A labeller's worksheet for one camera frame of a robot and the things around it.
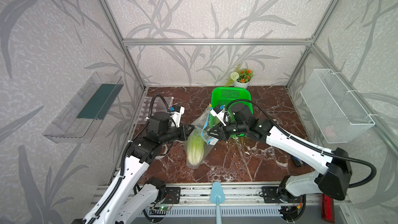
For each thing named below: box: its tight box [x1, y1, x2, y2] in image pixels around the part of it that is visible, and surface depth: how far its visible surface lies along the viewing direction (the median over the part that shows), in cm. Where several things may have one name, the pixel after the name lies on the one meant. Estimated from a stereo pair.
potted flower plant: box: [224, 68, 254, 89], surface depth 110 cm
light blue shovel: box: [210, 181, 225, 224], surface depth 74 cm
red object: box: [321, 193, 336, 224], surface depth 69 cm
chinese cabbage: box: [187, 133, 205, 166], surface depth 79 cm
